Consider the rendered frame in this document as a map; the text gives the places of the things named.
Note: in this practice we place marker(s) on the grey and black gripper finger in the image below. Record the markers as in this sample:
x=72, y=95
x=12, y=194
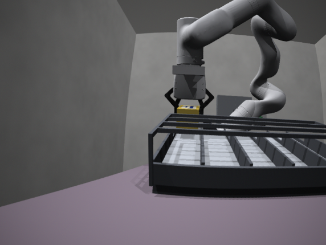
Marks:
x=203, y=105
x=174, y=103

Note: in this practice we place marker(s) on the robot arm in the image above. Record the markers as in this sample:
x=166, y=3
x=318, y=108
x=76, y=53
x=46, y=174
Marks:
x=268, y=19

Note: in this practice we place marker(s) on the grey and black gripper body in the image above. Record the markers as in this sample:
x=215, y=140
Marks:
x=189, y=87

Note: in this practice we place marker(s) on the black flat bar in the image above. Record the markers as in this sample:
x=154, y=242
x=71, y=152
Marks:
x=238, y=177

